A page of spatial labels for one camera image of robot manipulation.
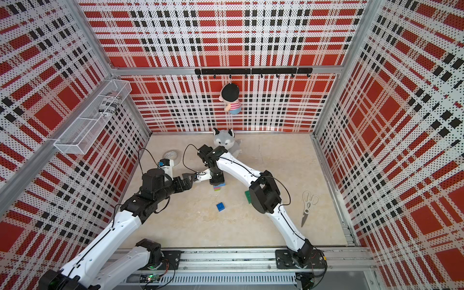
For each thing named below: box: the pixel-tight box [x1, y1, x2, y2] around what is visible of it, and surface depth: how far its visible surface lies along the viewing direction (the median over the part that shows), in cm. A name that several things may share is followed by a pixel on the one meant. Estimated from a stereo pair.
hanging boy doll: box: [218, 82, 242, 115], surface depth 96 cm
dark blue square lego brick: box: [216, 201, 226, 213], surface depth 90 cm
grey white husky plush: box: [213, 127, 243, 158], surface depth 95 cm
